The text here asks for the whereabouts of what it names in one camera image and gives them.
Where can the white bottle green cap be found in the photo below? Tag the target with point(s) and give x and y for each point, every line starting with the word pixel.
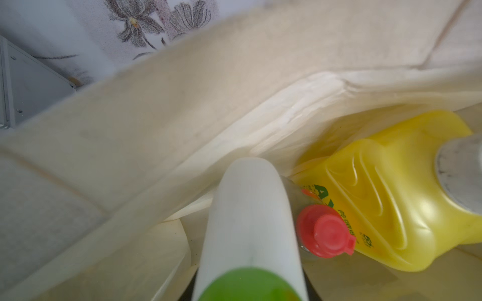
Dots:
pixel 250 251

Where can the yellow-green bottle red cap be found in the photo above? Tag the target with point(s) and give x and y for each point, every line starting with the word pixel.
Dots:
pixel 320 229

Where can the cream canvas shopping bag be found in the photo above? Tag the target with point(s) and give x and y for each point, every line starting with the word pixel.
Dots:
pixel 105 196

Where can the large yellow pump soap bottle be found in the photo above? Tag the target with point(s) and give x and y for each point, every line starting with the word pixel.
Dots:
pixel 409 193

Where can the silver metal case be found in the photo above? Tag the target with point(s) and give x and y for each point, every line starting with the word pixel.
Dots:
pixel 28 86

